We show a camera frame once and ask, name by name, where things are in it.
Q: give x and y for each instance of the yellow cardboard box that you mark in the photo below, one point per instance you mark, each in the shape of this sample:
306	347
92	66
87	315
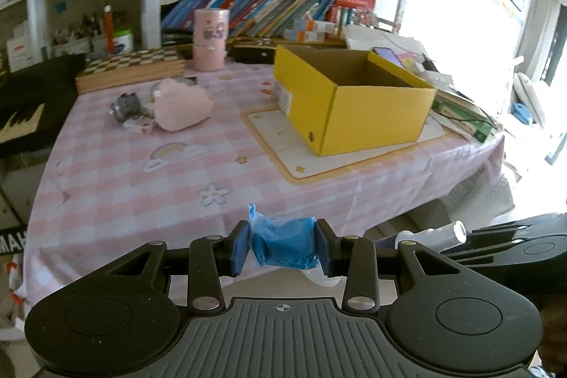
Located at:
376	116

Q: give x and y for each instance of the pink cylinder holder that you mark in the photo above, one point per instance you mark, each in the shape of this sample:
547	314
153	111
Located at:
210	50

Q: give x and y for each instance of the pink plush pouch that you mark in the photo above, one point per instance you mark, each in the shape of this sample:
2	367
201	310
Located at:
181	108

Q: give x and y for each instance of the wooden chessboard box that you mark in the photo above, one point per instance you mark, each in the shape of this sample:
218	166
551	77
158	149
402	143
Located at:
128	68

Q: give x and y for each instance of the beige desk mat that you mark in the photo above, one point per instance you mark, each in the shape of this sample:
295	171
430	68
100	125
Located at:
274	147

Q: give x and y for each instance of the white jar green lid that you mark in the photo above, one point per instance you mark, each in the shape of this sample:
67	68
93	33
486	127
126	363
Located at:
120	43

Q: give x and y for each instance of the row of colourful books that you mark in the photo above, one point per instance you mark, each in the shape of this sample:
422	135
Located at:
265	10

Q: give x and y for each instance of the white spray bottle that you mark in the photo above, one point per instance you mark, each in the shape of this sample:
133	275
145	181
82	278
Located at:
436	235

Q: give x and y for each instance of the pink checked cloth desktop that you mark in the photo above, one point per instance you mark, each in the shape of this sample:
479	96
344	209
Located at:
133	192

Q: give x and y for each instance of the white papers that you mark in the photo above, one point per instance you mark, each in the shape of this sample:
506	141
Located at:
367	37

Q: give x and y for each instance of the orange white cartons stack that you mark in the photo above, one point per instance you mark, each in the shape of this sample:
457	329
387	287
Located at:
310	28

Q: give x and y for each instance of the person's right forearm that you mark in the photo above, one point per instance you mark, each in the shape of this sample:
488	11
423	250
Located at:
556	338

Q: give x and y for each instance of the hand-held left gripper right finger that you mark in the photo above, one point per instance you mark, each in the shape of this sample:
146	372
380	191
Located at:
325	250

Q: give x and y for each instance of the dark smartphone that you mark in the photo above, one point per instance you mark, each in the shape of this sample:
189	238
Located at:
390	55

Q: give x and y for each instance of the blue plastic packet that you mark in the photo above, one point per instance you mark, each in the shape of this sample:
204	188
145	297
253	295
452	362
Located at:
283	247

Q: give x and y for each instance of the white box red label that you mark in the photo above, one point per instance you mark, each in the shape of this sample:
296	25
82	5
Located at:
20	52

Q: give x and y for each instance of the pen organizer with pens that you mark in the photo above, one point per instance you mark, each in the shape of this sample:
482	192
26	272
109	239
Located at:
75	39

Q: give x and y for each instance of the small white box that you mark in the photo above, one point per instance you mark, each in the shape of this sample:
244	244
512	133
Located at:
139	126

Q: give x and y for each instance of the green books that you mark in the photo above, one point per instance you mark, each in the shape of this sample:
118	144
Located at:
465	119

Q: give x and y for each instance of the black piano keyboard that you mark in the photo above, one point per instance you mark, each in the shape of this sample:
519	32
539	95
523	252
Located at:
35	94

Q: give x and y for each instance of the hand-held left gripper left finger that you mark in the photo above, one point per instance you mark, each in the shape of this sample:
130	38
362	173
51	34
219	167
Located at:
237	248

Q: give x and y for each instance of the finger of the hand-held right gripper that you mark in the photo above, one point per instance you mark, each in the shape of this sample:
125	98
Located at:
487	249
531	225

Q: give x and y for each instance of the grey toy car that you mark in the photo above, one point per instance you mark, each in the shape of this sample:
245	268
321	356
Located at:
126	105

